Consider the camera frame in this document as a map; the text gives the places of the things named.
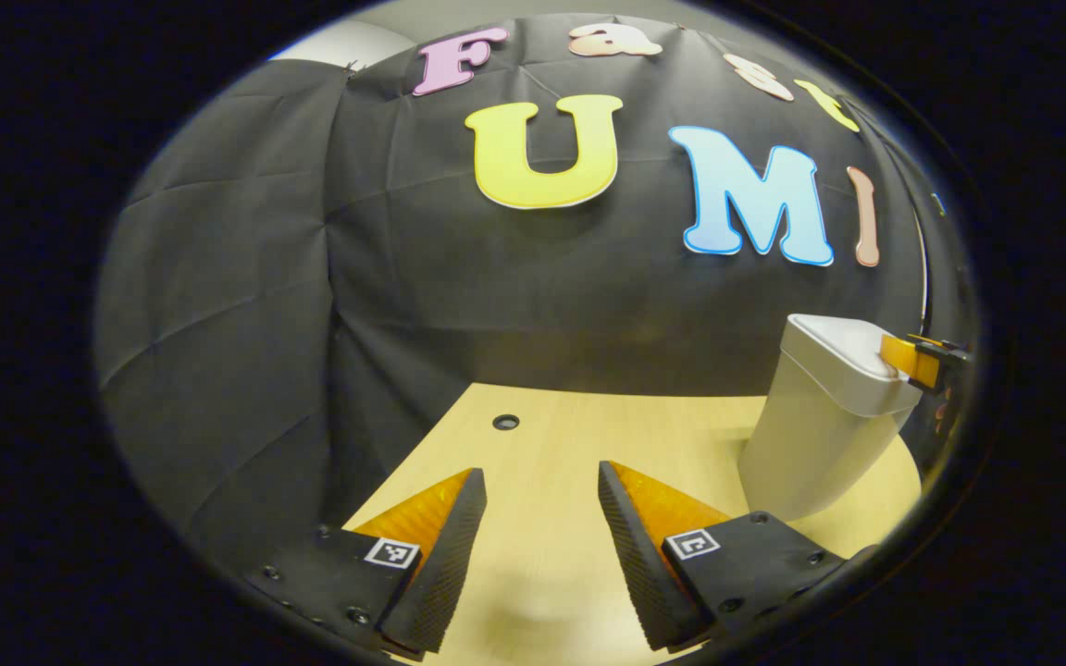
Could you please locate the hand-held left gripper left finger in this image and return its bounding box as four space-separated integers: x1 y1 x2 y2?
242 468 488 662

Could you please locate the black backdrop cloth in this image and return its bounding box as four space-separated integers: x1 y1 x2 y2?
93 11 973 574

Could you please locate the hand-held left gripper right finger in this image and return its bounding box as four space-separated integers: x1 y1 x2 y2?
598 461 853 653

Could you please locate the white desktop garbage bin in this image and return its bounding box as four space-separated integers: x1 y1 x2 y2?
738 314 923 522

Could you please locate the wooden desktop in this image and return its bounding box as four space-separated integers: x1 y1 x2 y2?
343 382 924 666

